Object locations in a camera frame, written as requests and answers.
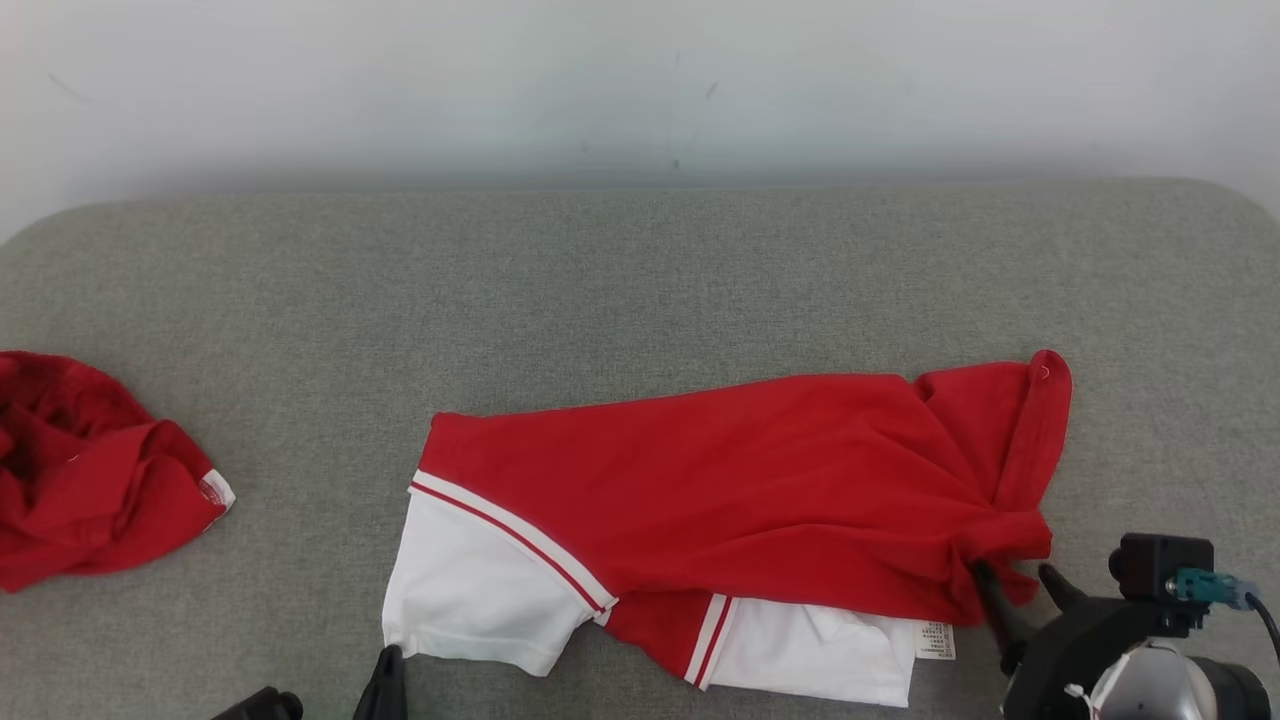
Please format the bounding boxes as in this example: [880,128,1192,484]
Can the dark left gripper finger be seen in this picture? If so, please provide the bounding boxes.
[351,645,410,720]

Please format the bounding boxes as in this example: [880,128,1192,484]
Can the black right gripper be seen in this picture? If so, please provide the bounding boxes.
[972,560,1192,720]

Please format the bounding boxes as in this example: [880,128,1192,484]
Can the red and white jersey shirt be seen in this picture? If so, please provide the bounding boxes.
[381,348,1074,709]

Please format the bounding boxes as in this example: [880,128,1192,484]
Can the red shorts with white stripe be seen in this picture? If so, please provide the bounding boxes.
[0,349,238,594]

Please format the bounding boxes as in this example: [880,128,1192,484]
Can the teal right camera connector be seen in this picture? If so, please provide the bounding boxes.
[1174,567,1257,612]

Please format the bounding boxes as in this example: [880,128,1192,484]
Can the black right camera cable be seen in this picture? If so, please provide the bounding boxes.
[1244,594,1280,663]

